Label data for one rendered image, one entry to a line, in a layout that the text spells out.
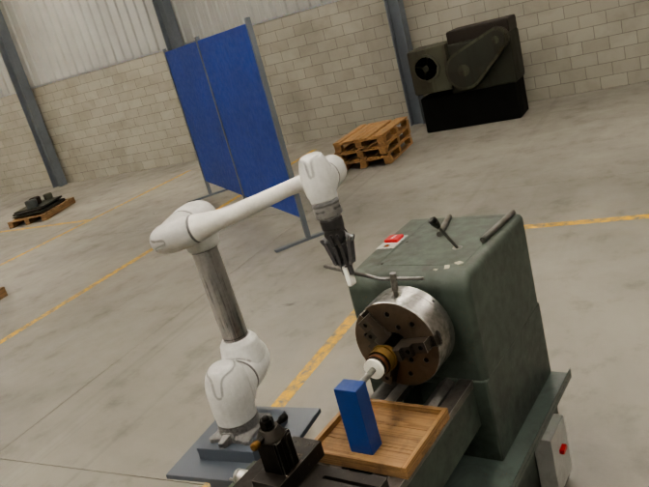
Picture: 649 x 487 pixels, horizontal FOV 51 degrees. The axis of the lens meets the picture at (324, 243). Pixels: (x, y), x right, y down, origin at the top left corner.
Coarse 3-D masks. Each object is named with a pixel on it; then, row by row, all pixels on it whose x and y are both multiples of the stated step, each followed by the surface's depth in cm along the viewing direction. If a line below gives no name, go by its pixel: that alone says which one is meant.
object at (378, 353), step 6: (378, 348) 217; (384, 348) 217; (390, 348) 219; (372, 354) 217; (378, 354) 215; (384, 354) 214; (390, 354) 216; (366, 360) 215; (384, 360) 213; (390, 360) 214; (396, 360) 216; (384, 366) 212; (390, 366) 215; (384, 372) 213
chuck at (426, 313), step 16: (384, 304) 221; (400, 304) 218; (416, 304) 219; (432, 304) 222; (384, 320) 224; (400, 320) 220; (416, 320) 217; (432, 320) 218; (416, 336) 219; (448, 336) 222; (368, 352) 233; (432, 352) 218; (448, 352) 224; (400, 368) 229; (416, 368) 225; (432, 368) 221; (416, 384) 227
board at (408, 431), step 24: (384, 408) 227; (408, 408) 222; (432, 408) 217; (336, 432) 221; (384, 432) 215; (408, 432) 211; (432, 432) 206; (336, 456) 207; (360, 456) 206; (384, 456) 203; (408, 456) 200
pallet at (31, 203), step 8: (48, 192) 1363; (32, 200) 1295; (40, 200) 1331; (48, 200) 1340; (56, 200) 1356; (64, 200) 1367; (72, 200) 1382; (24, 208) 1325; (32, 208) 1297; (40, 208) 1287; (48, 208) 1307; (56, 208) 1318; (64, 208) 1345; (16, 216) 1294; (24, 216) 1304; (32, 216) 1282; (40, 216) 1320; (48, 216) 1287; (8, 224) 1291; (16, 224) 1302
